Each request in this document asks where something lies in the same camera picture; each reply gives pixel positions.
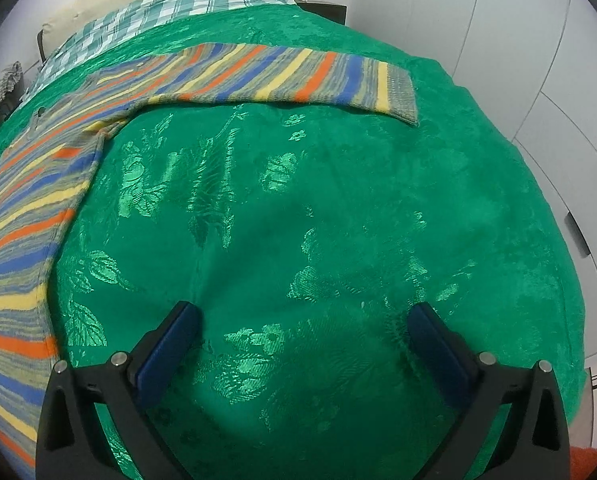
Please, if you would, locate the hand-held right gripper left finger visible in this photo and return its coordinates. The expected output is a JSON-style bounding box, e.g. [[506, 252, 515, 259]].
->
[[35, 301, 200, 480]]

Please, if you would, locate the striped knit sweater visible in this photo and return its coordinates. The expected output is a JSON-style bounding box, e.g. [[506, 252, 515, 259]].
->
[[0, 44, 419, 480]]

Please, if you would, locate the white wardrobe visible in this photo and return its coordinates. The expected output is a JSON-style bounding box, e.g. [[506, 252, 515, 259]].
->
[[346, 0, 597, 361]]

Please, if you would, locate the orange rug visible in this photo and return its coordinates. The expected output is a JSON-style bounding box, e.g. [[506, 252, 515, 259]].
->
[[571, 447, 597, 480]]

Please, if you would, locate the green floral blanket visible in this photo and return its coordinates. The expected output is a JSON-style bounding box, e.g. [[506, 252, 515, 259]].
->
[[0, 2, 592, 480]]

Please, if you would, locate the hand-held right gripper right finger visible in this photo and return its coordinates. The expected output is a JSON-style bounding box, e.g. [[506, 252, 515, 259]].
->
[[409, 302, 572, 480]]

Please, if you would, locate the green checkered bed sheet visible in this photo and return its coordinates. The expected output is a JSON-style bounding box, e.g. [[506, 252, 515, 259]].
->
[[26, 0, 294, 106]]

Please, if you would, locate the dark nightstand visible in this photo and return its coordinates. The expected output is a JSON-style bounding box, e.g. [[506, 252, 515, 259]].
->
[[301, 2, 348, 26]]

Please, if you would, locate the pile of striped clothes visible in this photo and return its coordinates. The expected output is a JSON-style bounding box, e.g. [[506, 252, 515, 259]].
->
[[0, 61, 24, 146]]

